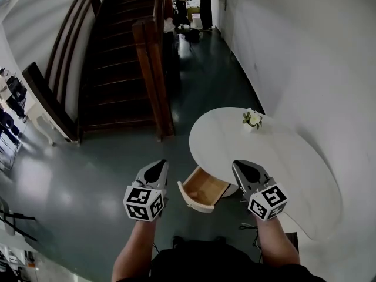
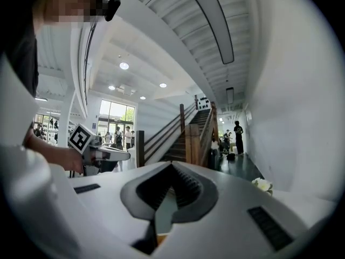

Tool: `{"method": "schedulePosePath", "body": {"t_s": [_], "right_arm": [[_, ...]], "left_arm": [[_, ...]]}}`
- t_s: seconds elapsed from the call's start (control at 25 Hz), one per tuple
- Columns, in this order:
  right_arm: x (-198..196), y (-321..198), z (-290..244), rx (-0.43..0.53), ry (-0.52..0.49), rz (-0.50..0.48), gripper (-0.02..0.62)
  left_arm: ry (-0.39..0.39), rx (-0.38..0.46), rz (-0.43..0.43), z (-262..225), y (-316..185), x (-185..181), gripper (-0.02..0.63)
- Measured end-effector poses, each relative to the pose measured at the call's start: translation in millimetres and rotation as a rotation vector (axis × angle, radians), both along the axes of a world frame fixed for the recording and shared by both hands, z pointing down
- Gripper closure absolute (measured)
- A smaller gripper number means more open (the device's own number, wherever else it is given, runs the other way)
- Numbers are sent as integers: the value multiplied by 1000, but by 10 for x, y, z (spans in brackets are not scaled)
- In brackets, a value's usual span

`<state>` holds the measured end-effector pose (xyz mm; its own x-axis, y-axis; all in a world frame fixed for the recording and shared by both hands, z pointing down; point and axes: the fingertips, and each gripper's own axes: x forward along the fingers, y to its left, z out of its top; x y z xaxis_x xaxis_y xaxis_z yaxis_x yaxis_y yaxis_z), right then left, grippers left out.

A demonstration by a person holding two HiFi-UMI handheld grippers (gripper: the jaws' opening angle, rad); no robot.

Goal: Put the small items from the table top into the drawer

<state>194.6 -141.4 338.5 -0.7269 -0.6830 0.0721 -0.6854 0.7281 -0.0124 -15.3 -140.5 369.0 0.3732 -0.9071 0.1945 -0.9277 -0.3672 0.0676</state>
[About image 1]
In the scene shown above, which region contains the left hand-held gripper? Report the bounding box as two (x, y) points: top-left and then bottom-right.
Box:
(122, 159), (170, 223)

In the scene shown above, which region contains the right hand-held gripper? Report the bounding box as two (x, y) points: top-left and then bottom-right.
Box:
(231, 160), (288, 221)

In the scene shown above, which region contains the large white wooden drawer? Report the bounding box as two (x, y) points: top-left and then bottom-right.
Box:
(177, 166), (231, 214)

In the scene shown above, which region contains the person's right forearm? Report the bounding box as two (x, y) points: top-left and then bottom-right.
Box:
(254, 216), (301, 266)

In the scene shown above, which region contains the person's left forearm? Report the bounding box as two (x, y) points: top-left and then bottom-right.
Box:
(111, 220), (157, 282)

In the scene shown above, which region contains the white curved desk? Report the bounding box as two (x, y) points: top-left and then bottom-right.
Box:
(189, 106), (343, 242)

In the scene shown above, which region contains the white potted flower plant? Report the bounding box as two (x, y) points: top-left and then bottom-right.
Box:
(242, 108), (263, 133)

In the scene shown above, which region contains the person's black clothing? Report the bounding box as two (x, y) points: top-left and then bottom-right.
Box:
(116, 239), (325, 282)

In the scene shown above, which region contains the brown wooden stair banister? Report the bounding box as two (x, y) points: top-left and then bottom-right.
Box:
(131, 0), (177, 142)

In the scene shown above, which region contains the dark wooden staircase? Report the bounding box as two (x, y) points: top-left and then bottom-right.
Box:
(22, 0), (177, 144)

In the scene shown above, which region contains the black metal stand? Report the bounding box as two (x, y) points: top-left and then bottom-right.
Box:
(0, 197), (38, 242)

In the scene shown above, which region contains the black chair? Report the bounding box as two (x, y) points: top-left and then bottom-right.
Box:
(5, 76), (28, 120)

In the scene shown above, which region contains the cluttered shelf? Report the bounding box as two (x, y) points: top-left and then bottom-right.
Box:
(0, 244), (39, 282)

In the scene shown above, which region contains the thin black cable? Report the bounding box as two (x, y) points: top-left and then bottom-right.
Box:
(238, 222), (263, 263)

